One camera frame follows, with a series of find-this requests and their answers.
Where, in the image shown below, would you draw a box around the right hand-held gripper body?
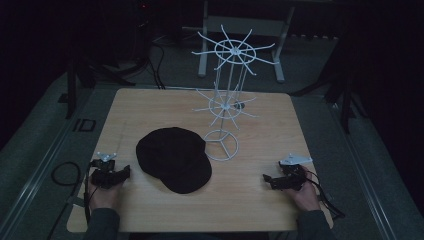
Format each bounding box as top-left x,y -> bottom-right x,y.
270,152 -> 314,192

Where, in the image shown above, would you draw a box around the person's right hand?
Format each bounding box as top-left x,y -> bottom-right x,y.
291,174 -> 322,212

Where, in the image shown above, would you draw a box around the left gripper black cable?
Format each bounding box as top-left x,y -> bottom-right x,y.
83,161 -> 101,225

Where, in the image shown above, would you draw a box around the black cap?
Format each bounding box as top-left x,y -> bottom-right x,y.
135,126 -> 213,195

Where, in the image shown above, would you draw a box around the person's left hand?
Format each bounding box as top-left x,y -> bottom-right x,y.
87,173 -> 125,212

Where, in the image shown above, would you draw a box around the black tripod stand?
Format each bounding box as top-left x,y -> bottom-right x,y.
289,49 -> 371,135
57,49 -> 137,120

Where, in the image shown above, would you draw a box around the black rectangular floor bracket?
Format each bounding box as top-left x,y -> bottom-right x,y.
72,117 -> 98,133

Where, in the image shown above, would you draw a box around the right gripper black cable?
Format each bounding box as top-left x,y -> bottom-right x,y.
304,169 -> 346,221

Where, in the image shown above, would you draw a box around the black floor cable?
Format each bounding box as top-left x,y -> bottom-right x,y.
46,161 -> 82,240

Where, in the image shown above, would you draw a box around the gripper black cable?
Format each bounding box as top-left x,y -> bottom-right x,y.
304,169 -> 346,221
83,161 -> 101,225

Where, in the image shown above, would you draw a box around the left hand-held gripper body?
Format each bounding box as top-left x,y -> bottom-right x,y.
89,151 -> 125,190

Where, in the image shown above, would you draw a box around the white wire hat rack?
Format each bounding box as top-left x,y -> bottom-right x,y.
191,23 -> 280,162

